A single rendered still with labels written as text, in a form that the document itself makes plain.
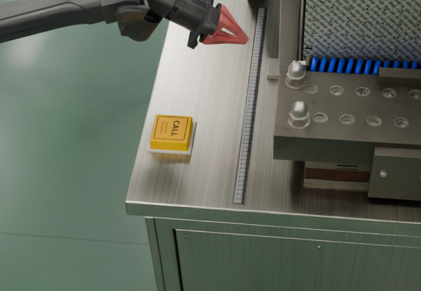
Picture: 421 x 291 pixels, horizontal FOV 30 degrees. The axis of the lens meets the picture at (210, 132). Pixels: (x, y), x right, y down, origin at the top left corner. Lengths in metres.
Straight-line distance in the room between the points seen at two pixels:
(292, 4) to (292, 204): 0.37
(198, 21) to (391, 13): 0.33
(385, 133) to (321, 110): 0.11
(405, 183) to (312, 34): 0.30
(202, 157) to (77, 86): 1.54
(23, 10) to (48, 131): 1.49
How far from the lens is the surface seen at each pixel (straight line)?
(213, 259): 1.50
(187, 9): 1.37
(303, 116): 1.29
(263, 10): 1.74
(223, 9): 1.40
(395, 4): 1.36
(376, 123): 1.34
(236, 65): 1.61
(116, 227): 2.48
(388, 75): 1.39
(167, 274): 1.56
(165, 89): 1.57
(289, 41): 1.52
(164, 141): 1.44
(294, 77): 1.36
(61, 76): 2.99
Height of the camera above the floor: 1.99
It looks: 47 degrees down
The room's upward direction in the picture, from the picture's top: 4 degrees counter-clockwise
